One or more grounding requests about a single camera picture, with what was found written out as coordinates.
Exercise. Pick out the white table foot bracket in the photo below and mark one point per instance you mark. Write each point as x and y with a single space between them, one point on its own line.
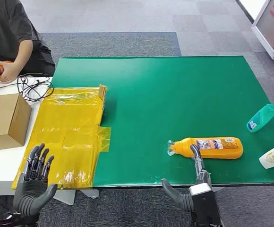
66 196

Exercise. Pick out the person's hand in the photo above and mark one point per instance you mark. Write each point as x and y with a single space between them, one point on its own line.
8 72

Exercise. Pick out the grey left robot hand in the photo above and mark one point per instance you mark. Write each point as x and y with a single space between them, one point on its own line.
30 195

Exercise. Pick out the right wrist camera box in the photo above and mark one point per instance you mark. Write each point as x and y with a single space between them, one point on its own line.
204 205

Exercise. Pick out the teal plastic bottle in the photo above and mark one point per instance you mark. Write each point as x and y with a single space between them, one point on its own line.
262 117

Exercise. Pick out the yellow plastic wrapped sheet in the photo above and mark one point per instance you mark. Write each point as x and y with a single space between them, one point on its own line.
68 131

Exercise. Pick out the orange bottle with clear cap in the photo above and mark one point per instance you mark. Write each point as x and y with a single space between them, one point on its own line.
222 152

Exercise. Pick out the person's forearm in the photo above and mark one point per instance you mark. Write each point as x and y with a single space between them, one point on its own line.
22 55

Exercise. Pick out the white red display stand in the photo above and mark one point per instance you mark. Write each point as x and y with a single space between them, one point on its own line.
272 25

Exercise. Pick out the green table mat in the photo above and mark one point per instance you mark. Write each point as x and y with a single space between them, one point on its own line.
174 103

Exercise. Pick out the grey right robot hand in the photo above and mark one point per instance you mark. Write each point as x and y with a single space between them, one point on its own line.
199 169

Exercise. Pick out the brown cardboard box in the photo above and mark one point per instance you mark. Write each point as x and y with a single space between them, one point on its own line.
2 119

